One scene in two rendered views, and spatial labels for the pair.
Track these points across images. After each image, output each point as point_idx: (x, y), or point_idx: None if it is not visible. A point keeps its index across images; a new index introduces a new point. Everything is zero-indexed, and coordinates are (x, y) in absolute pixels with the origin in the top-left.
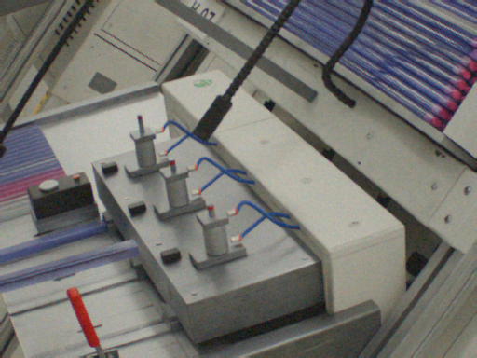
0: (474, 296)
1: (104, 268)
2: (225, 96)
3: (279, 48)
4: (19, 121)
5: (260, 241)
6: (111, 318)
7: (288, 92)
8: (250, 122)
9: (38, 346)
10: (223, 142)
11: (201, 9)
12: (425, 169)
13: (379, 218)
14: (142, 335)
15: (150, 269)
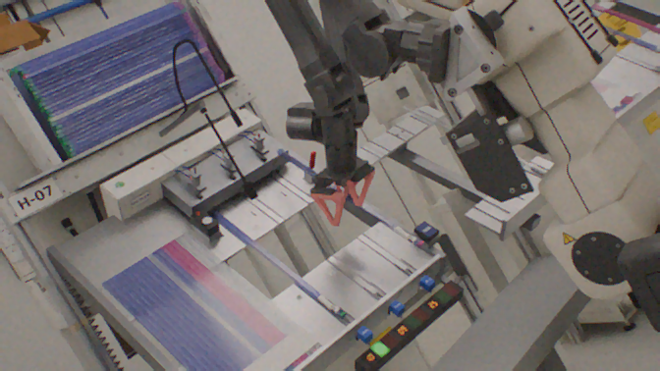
0: None
1: (244, 203)
2: (233, 110)
3: (119, 145)
4: (98, 294)
5: (248, 142)
6: (275, 190)
7: (150, 145)
8: (166, 158)
9: (300, 203)
10: (186, 161)
11: (32, 195)
12: (228, 95)
13: (241, 113)
14: (283, 180)
15: (256, 177)
